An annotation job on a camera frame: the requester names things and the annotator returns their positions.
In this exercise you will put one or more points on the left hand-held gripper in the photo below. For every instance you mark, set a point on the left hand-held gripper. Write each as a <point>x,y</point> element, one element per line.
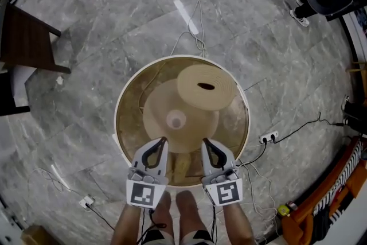
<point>143,193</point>

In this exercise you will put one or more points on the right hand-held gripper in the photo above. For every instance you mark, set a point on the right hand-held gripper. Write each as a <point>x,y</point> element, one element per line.
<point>228,193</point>

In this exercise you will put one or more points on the person's left forearm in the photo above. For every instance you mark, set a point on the person's left forearm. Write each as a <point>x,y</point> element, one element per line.
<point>126,226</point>

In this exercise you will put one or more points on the person's right forearm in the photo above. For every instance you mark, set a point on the person's right forearm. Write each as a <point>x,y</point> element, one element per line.
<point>238,223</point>

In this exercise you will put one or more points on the round glass table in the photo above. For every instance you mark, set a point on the round glass table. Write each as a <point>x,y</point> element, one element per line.
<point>129,129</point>

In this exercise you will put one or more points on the person's left leg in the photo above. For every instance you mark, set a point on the person's left leg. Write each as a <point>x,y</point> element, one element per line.
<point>164,209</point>

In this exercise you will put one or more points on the person's leg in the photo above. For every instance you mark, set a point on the person's leg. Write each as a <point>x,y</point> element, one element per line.
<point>164,209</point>
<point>187,209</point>

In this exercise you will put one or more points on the person's right leg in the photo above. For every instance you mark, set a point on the person's right leg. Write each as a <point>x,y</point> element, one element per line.
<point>187,209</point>

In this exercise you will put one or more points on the white power strip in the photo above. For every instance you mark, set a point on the white power strip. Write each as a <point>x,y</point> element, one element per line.
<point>268,137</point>
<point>86,201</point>

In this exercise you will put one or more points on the large beige cone base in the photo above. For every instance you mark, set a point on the large beige cone base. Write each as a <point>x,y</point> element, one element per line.
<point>160,103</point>

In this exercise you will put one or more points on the beige ribbed round disc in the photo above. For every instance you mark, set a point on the beige ribbed round disc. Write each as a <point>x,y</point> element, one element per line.
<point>218,94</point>

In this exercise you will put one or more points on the person's shorts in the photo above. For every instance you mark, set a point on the person's shorts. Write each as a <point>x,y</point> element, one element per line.
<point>198,239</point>

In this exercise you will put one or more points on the yellow tape measure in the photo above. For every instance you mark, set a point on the yellow tape measure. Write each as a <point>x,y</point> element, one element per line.
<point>283,210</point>

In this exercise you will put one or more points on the orange fabric sofa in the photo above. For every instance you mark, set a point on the orange fabric sofa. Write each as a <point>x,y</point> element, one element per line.
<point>298,221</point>

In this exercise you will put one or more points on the white paper scrap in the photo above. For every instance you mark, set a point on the white paper scrap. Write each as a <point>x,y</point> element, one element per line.
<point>59,80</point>

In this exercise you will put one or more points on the black white striped cloth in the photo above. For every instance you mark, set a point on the black white striped cloth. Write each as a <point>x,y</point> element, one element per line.
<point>338,180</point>

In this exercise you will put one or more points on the cardboard box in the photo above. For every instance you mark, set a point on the cardboard box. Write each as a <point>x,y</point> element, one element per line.
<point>35,236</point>

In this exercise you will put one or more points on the black bag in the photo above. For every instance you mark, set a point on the black bag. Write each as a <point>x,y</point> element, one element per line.
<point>355,114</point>

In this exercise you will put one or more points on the wooden stool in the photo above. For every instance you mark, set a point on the wooden stool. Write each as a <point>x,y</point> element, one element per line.
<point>362,74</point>

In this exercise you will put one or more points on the dark wooden chair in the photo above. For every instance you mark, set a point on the dark wooden chair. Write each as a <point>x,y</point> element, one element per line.
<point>25,37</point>

